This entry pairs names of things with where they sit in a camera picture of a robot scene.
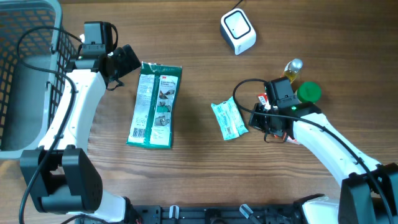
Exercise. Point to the black mounting rail base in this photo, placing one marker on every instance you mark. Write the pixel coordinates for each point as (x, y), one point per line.
(267, 214)

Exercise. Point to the clear Vim dish soap bottle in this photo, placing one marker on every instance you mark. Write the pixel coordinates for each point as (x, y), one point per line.
(293, 69)

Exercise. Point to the grey plastic shopping basket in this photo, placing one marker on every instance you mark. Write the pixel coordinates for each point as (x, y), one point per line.
(33, 55)

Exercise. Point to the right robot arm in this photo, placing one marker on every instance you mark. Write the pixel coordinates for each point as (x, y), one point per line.
(368, 188)

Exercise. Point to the white barcode scanner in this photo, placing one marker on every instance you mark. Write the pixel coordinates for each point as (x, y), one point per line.
(237, 31)

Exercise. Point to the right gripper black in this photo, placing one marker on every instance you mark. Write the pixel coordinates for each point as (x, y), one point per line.
(255, 122)

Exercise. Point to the red white toothpaste box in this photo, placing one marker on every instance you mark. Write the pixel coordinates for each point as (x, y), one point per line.
(264, 100)

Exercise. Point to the red white Kleenex tissue pack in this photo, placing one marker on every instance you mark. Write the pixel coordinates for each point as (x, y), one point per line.
(293, 141)

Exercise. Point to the green white sponge package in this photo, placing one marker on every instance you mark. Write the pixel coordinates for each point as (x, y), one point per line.
(157, 89)

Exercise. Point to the teal toothbrush package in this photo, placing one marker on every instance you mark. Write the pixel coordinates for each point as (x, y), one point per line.
(229, 119)

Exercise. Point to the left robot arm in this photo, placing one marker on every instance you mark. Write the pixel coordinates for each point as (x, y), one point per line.
(60, 177)

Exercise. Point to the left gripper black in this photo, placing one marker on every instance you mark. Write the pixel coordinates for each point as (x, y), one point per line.
(125, 66)

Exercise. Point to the green lid white jar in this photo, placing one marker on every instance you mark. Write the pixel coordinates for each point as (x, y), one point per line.
(309, 92)

